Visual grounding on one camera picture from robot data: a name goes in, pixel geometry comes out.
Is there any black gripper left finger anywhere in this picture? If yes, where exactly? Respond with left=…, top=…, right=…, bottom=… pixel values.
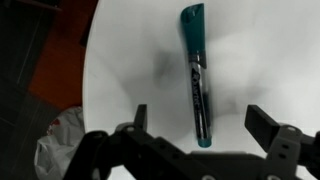
left=134, top=104, right=147, bottom=131

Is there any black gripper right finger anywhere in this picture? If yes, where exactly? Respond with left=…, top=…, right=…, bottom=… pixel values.
left=244, top=105, right=280, bottom=152

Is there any teal marker pen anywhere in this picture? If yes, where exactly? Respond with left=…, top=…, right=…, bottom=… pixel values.
left=180, top=3, right=212, bottom=148

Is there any round white table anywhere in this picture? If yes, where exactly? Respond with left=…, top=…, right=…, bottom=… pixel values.
left=83, top=0, right=320, bottom=156

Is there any white plastic bag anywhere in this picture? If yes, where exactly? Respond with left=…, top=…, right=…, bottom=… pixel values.
left=34, top=106, right=85, bottom=180

